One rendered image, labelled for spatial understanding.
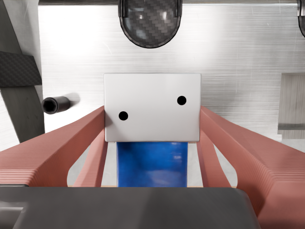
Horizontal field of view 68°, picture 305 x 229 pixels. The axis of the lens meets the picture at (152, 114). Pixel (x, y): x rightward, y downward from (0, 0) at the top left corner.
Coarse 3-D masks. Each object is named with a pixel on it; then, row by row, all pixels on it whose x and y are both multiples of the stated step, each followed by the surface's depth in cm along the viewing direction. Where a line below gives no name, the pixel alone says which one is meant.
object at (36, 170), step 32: (64, 128) 8; (96, 128) 10; (0, 160) 6; (32, 160) 6; (64, 160) 7; (96, 160) 11; (0, 192) 5; (32, 192) 5; (64, 192) 5; (96, 192) 5; (128, 192) 5; (160, 192) 5; (192, 192) 5; (224, 192) 5; (0, 224) 5; (32, 224) 4; (64, 224) 4; (96, 224) 4; (128, 224) 4; (160, 224) 4; (192, 224) 4; (224, 224) 4; (256, 224) 4
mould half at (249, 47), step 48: (48, 0) 14; (96, 0) 14; (192, 0) 14; (240, 0) 14; (288, 0) 14; (48, 48) 14; (96, 48) 14; (144, 48) 14; (192, 48) 14; (240, 48) 14; (288, 48) 14; (48, 96) 14; (96, 96) 14; (240, 96) 14
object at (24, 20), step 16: (16, 0) 22; (32, 0) 22; (16, 16) 22; (32, 16) 22; (16, 32) 23; (32, 32) 23; (32, 48) 23; (112, 144) 24; (192, 144) 24; (288, 144) 24; (304, 144) 24; (80, 160) 24; (112, 160) 24; (192, 160) 24; (224, 160) 24; (112, 176) 24; (192, 176) 24
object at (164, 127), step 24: (120, 96) 12; (144, 96) 12; (168, 96) 12; (192, 96) 12; (120, 120) 12; (144, 120) 12; (168, 120) 12; (192, 120) 12; (120, 144) 13; (144, 144) 13; (168, 144) 13; (120, 168) 13; (144, 168) 13; (168, 168) 13
